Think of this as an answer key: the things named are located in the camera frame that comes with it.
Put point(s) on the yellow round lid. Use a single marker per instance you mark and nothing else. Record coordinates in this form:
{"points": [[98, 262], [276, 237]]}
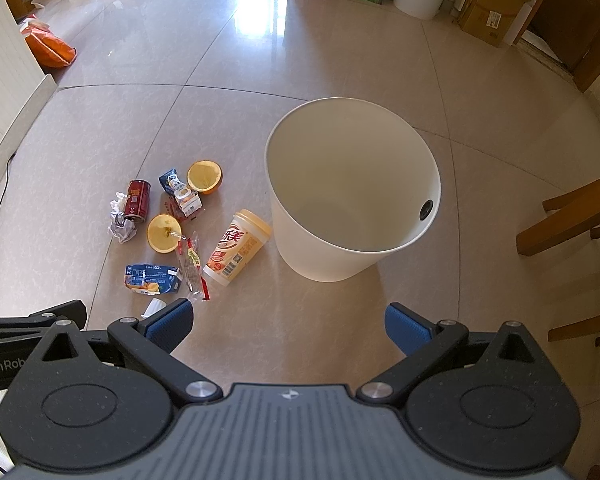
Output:
{"points": [[235, 250], [205, 176]]}

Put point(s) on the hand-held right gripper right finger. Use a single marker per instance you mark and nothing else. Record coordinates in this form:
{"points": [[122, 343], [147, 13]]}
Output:
{"points": [[405, 325]]}

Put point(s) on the blue milk carton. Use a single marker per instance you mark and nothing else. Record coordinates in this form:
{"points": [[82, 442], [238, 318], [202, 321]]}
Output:
{"points": [[147, 277]]}

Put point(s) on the white trash bin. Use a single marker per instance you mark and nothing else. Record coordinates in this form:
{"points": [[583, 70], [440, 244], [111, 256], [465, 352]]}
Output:
{"points": [[330, 185]]}

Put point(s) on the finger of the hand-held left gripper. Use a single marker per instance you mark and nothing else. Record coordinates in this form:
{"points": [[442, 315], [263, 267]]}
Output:
{"points": [[55, 312]]}

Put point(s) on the brown cardboard box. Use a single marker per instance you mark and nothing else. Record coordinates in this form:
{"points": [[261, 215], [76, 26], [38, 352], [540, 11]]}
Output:
{"points": [[490, 10]]}

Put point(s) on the white cabinet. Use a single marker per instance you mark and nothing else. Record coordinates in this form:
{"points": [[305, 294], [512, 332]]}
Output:
{"points": [[5, 95]]}

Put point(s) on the red drink can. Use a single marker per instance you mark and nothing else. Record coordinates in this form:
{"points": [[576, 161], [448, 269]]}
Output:
{"points": [[139, 200]]}

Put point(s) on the white paper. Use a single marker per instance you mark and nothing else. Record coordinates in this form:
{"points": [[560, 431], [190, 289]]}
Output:
{"points": [[122, 232]]}

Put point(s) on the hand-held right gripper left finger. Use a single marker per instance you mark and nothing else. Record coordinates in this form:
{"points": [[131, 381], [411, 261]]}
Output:
{"points": [[167, 322]]}

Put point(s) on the clear wrapper with red strip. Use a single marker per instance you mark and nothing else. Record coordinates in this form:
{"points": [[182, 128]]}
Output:
{"points": [[192, 265]]}

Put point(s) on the orange snack wrapper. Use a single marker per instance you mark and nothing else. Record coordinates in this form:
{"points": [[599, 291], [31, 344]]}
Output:
{"points": [[182, 195]]}

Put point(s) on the orange half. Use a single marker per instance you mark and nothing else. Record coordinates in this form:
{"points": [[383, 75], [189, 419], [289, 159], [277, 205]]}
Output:
{"points": [[162, 234]]}

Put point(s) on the white paper scrap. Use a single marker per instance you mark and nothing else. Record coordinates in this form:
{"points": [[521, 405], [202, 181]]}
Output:
{"points": [[155, 307]]}

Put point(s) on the wooden chair legs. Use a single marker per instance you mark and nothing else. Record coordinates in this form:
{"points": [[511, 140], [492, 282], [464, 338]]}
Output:
{"points": [[570, 220]]}

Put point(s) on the orange plastic bag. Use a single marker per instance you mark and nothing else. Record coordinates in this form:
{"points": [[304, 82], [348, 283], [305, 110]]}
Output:
{"points": [[52, 50]]}

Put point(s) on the wooden door frame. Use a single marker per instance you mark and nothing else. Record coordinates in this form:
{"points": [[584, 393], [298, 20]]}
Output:
{"points": [[575, 10]]}

